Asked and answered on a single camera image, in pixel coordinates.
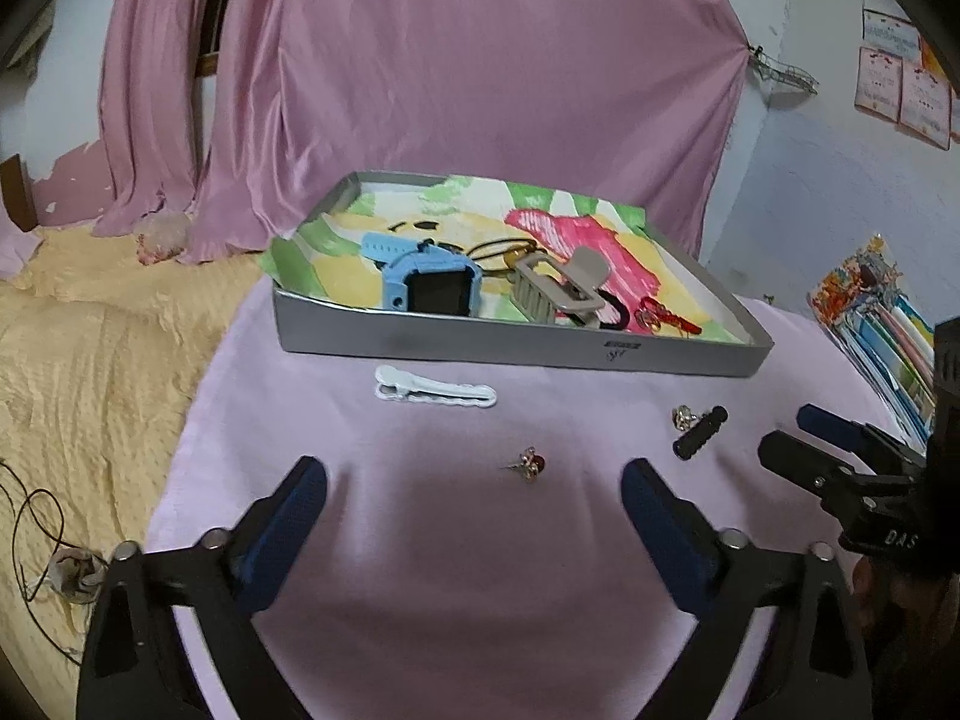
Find black cylindrical cap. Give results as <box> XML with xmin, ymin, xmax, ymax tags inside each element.
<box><xmin>672</xmin><ymin>406</ymin><xmax>729</xmax><ymax>461</ymax></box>

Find gold flower earring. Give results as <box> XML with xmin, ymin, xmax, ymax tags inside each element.
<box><xmin>672</xmin><ymin>405</ymin><xmax>700</xmax><ymax>433</ymax></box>

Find gold red stone earring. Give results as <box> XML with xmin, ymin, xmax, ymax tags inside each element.
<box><xmin>506</xmin><ymin>447</ymin><xmax>547</xmax><ymax>483</ymax></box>

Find white hair clip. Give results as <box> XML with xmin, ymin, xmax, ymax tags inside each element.
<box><xmin>374</xmin><ymin>366</ymin><xmax>498</xmax><ymax>408</ymax></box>

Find crumpled white paper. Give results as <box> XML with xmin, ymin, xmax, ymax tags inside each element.
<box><xmin>47</xmin><ymin>548</ymin><xmax>107</xmax><ymax>605</ymax></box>

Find yellow bed blanket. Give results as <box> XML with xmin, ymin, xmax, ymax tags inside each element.
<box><xmin>2</xmin><ymin>227</ymin><xmax>260</xmax><ymax>718</ymax></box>

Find grey shallow tray box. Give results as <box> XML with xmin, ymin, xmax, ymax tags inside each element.
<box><xmin>274</xmin><ymin>172</ymin><xmax>773</xmax><ymax>377</ymax></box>

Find pink table cloth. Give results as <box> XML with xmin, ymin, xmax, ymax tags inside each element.
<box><xmin>146</xmin><ymin>281</ymin><xmax>893</xmax><ymax>718</ymax></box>

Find colourful printed tray liner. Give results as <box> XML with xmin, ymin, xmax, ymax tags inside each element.
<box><xmin>260</xmin><ymin>176</ymin><xmax>745</xmax><ymax>344</ymax></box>

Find pink bed sheet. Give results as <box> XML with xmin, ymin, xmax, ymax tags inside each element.
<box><xmin>0</xmin><ymin>205</ymin><xmax>43</xmax><ymax>280</ymax></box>

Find pink satin curtain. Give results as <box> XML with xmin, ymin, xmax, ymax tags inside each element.
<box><xmin>96</xmin><ymin>0</ymin><xmax>748</xmax><ymax>262</ymax></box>

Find blue smart watch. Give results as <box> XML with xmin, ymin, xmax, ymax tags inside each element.
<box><xmin>359</xmin><ymin>232</ymin><xmax>483</xmax><ymax>317</ymax></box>

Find brown wooden headboard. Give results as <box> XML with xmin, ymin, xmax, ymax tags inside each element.
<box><xmin>0</xmin><ymin>154</ymin><xmax>37</xmax><ymax>232</ymax></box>

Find black thin cable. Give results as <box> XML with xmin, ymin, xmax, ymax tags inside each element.
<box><xmin>0</xmin><ymin>460</ymin><xmax>85</xmax><ymax>668</ymax></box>

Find black hair tie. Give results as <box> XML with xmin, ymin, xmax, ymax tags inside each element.
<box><xmin>595</xmin><ymin>289</ymin><xmax>633</xmax><ymax>332</ymax></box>

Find wall posters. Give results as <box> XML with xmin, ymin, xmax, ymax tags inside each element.
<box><xmin>854</xmin><ymin>0</ymin><xmax>958</xmax><ymax>151</ymax></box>

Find wire wall hook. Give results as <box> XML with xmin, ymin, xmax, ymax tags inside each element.
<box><xmin>748</xmin><ymin>46</ymin><xmax>818</xmax><ymax>96</ymax></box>

